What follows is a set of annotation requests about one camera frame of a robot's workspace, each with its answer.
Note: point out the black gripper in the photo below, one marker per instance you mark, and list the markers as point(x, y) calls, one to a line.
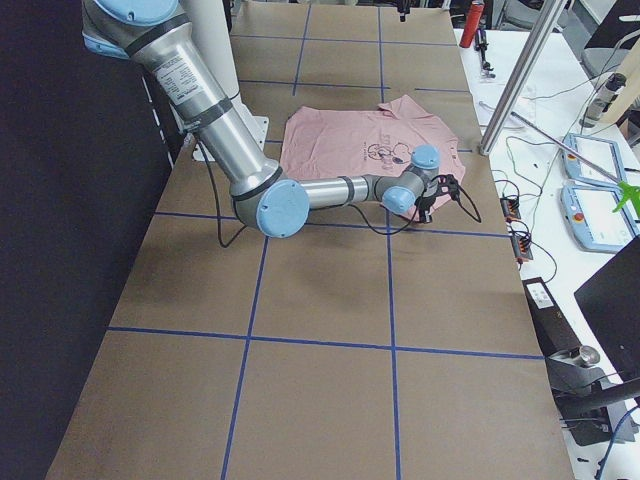
point(425, 205)
point(402, 17)

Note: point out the pink Snoopy t-shirt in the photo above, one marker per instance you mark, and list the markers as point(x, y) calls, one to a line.
point(390, 155)

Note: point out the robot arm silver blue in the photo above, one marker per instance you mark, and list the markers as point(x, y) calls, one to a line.
point(185, 45)

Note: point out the red cylinder bottle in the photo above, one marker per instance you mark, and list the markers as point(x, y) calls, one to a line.
point(472, 21)

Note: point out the orange black connector board upper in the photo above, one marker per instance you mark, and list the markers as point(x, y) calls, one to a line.
point(510, 208)

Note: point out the orange black connector board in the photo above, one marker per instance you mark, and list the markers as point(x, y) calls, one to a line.
point(510, 208)
point(521, 244)

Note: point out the black selfie stick tool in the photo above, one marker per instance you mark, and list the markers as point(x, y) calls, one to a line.
point(481, 47)

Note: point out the orange black connector board lower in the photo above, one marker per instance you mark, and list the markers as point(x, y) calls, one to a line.
point(521, 244)

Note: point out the metal reacher grabber stick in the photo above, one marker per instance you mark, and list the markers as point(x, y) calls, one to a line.
point(630, 193)

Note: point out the lower teach pendant tablet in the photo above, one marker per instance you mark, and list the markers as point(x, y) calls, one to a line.
point(596, 227)

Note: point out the teach pendant tablet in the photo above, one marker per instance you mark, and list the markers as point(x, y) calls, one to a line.
point(602, 152)
point(596, 227)

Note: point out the black box with label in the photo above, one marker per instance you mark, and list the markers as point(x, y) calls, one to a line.
point(553, 331)

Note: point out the upper teach pendant tablet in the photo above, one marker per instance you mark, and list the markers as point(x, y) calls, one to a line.
point(602, 152)

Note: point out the black monitor corner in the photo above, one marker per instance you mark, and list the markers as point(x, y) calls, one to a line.
point(609, 302)

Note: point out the clear water bottle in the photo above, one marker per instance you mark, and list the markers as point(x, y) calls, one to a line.
point(604, 98)

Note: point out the black clamp stand with knob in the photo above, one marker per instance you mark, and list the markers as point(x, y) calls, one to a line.
point(590, 405)

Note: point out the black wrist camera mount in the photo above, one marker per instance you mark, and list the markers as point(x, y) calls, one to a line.
point(447, 185)

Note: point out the aluminium frame post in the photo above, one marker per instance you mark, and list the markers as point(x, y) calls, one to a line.
point(527, 59)

